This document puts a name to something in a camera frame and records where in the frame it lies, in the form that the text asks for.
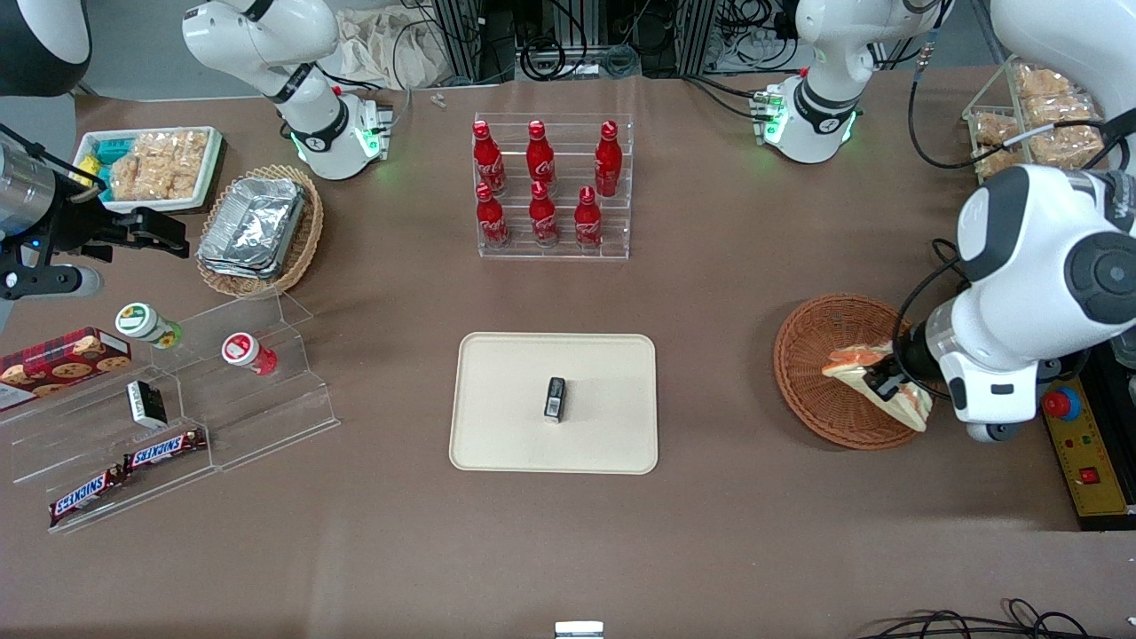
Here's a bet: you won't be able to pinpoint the black and white small box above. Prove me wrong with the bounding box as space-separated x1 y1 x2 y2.
125 379 168 430

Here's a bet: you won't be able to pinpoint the yellow control box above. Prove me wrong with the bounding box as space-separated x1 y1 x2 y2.
1038 380 1136 518

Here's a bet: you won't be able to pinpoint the oval light wicker basket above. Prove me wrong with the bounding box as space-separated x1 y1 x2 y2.
195 164 325 299

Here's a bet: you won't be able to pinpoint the white rectangular snack tray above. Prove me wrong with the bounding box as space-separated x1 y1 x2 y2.
73 126 223 215

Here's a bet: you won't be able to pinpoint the white wire basket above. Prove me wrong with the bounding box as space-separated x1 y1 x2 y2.
963 55 1110 183

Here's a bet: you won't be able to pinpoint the red emergency stop button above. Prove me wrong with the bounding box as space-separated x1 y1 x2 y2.
1043 387 1085 423

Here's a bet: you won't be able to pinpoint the red tartan cookie box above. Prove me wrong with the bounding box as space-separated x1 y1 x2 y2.
0 327 133 412

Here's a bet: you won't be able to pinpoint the beige rectangular tray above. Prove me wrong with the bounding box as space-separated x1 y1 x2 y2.
449 332 659 476

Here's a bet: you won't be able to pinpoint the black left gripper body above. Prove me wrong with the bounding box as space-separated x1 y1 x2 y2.
895 321 940 386

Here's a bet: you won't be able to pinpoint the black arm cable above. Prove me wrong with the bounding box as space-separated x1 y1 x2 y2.
891 35 990 384

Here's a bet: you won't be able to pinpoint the red lid yogurt cup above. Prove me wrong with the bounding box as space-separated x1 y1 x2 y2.
221 331 280 376

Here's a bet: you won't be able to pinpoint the triangular sandwich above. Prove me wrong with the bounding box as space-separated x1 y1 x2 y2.
821 342 935 434

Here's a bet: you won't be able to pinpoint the round brown wicker basket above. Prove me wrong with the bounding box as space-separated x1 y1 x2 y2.
773 294 931 451

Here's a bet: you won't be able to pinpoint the green lid yogurt cup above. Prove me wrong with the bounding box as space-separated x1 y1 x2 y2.
114 302 184 350

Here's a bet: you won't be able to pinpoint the clear acrylic step shelf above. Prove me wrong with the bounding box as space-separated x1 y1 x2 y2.
153 291 342 473
0 351 216 535

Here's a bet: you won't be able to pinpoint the black cable coil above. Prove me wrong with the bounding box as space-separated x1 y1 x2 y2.
518 35 589 83

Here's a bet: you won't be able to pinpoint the red cola bottle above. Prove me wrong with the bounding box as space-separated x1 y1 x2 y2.
472 121 509 197
573 185 605 250
475 183 512 250
594 121 624 198
526 120 558 194
529 181 561 248

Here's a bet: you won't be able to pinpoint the aluminium frame rack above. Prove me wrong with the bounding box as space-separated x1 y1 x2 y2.
431 0 500 83

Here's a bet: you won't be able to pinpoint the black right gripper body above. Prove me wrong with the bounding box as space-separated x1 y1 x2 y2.
53 204 136 264

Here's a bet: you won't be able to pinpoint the black floor cables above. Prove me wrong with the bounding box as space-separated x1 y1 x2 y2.
856 598 1136 639

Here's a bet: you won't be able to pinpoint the stack of foil trays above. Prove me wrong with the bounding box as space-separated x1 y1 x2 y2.
196 177 308 281

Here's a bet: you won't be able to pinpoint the beige cloth bag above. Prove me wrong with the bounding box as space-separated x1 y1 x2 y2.
335 7 454 91

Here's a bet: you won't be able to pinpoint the clear acrylic bottle rack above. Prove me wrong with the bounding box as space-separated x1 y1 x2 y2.
472 112 634 261

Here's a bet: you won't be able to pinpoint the snickers chocolate bar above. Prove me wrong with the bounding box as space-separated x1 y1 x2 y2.
48 465 129 529
122 428 208 472

